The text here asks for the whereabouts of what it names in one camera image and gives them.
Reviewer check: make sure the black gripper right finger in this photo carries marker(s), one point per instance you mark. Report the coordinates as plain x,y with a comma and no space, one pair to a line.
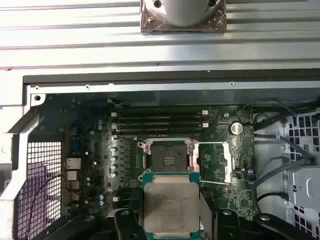
225,225

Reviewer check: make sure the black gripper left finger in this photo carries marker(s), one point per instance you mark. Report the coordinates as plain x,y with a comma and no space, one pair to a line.
127,225

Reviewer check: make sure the silver CPU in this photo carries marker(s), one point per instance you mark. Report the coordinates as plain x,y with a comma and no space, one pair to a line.
171,207

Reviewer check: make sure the metal socket cover frame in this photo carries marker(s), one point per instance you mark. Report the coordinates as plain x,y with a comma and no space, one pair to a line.
229,162

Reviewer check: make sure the black CPU socket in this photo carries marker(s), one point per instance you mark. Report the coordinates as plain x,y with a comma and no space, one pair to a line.
170,156

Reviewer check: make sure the green motherboard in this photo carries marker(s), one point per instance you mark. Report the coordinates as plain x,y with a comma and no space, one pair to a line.
225,200

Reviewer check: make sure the silver perforated drive cage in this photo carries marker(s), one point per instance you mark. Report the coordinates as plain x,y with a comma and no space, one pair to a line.
305,185

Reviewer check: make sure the silver coin battery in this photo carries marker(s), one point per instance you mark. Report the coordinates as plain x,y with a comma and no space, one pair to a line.
236,128

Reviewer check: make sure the black and silver PC case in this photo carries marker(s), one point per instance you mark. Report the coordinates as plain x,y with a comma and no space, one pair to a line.
150,86

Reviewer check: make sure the brown square base plate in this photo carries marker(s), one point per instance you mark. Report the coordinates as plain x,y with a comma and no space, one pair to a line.
150,23

